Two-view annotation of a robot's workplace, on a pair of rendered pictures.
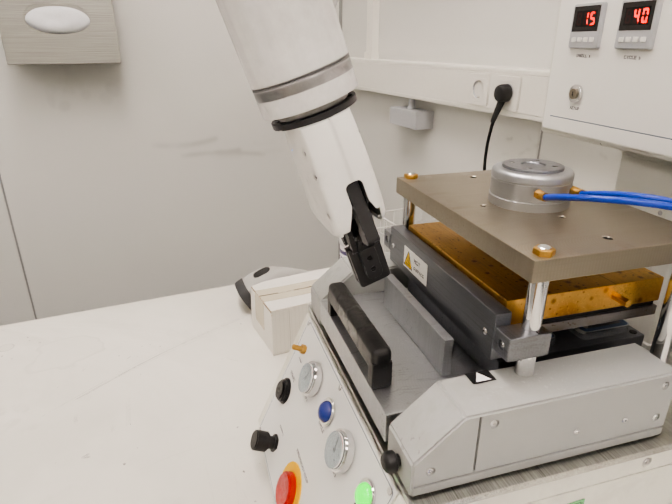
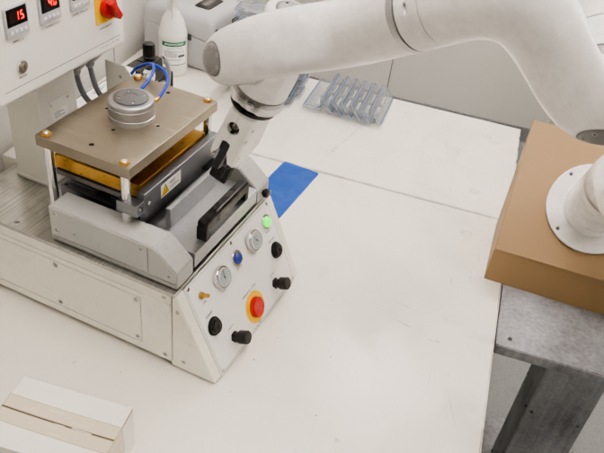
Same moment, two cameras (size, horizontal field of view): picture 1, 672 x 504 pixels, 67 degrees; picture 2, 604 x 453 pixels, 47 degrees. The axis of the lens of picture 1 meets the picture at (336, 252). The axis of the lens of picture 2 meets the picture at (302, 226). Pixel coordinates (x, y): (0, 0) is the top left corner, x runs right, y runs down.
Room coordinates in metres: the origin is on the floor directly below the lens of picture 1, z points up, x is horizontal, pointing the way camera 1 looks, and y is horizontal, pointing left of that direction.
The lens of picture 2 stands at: (1.15, 0.66, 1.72)
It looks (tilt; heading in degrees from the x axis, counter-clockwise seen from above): 38 degrees down; 216
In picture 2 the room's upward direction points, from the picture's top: 8 degrees clockwise
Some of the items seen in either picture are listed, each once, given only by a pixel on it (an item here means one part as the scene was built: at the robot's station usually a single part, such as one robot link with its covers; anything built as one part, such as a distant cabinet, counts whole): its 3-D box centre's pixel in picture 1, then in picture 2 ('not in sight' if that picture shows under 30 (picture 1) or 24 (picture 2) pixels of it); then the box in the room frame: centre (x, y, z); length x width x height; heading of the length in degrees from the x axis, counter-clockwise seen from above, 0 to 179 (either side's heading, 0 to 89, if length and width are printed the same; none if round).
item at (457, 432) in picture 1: (526, 415); (209, 164); (0.35, -0.16, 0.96); 0.26 x 0.05 x 0.07; 106
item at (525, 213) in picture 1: (562, 228); (124, 119); (0.50, -0.23, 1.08); 0.31 x 0.24 x 0.13; 16
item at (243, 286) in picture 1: (283, 282); not in sight; (0.98, 0.11, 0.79); 0.20 x 0.08 x 0.08; 114
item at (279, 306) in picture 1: (306, 308); (60, 440); (0.86, 0.06, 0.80); 0.19 x 0.13 x 0.09; 114
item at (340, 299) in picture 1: (356, 328); (224, 208); (0.46, -0.02, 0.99); 0.15 x 0.02 x 0.04; 16
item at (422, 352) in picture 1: (473, 325); (156, 191); (0.49, -0.15, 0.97); 0.30 x 0.22 x 0.08; 106
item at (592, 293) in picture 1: (525, 243); (136, 137); (0.50, -0.20, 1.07); 0.22 x 0.17 x 0.10; 16
